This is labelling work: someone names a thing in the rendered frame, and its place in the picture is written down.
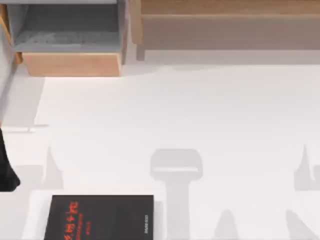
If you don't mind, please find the pale wooden drawer front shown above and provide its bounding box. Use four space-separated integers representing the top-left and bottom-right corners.
21 52 123 77

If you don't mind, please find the wooden open shelf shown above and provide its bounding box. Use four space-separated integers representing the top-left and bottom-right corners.
129 0 320 62

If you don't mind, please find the black book with red print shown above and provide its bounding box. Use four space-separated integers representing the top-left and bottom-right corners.
43 194 155 240

